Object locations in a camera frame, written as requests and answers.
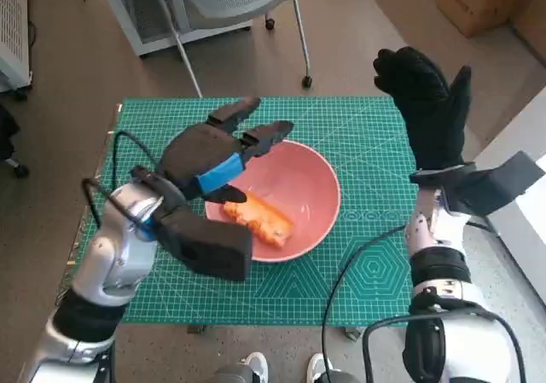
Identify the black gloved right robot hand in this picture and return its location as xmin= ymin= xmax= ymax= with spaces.
xmin=373 ymin=46 xmax=473 ymax=171

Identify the black left robot hand, blue tape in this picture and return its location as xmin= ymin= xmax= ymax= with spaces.
xmin=155 ymin=96 xmax=296 ymax=207

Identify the orange bread slice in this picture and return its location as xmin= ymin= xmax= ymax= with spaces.
xmin=221 ymin=193 xmax=295 ymax=249

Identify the pink bowl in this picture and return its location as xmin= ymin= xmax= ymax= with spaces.
xmin=204 ymin=139 xmax=341 ymax=263

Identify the green cutting mat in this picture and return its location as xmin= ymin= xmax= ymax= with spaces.
xmin=67 ymin=96 xmax=421 ymax=327

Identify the cardboard box with black print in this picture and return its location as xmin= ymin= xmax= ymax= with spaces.
xmin=435 ymin=0 xmax=546 ymax=38

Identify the plain brown cardboard box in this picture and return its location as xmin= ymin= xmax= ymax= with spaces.
xmin=511 ymin=0 xmax=546 ymax=68

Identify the white side table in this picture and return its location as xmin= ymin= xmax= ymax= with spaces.
xmin=473 ymin=96 xmax=546 ymax=311

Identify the black office chair base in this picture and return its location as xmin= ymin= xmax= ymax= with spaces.
xmin=0 ymin=101 xmax=30 ymax=178

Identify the white perforated metal machine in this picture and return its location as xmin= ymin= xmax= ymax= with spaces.
xmin=0 ymin=0 xmax=33 ymax=94

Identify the white shoe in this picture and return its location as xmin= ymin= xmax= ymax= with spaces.
xmin=241 ymin=351 xmax=270 ymax=383
xmin=307 ymin=354 xmax=333 ymax=383

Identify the grey robot torso part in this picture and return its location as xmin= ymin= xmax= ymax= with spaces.
xmin=212 ymin=365 xmax=262 ymax=383

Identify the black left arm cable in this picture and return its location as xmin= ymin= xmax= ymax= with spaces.
xmin=80 ymin=131 xmax=167 ymax=230

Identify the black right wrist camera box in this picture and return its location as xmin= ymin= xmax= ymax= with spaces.
xmin=445 ymin=151 xmax=539 ymax=222

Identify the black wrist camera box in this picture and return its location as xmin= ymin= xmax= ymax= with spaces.
xmin=445 ymin=151 xmax=539 ymax=222
xmin=153 ymin=206 xmax=253 ymax=281

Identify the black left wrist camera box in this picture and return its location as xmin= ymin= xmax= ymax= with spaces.
xmin=153 ymin=206 xmax=253 ymax=281

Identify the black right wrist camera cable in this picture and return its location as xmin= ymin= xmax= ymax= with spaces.
xmin=467 ymin=217 xmax=502 ymax=237

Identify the long black robot cable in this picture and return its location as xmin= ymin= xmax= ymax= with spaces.
xmin=320 ymin=224 xmax=407 ymax=383

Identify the black right arm cable loop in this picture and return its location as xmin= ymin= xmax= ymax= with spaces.
xmin=362 ymin=304 xmax=530 ymax=383

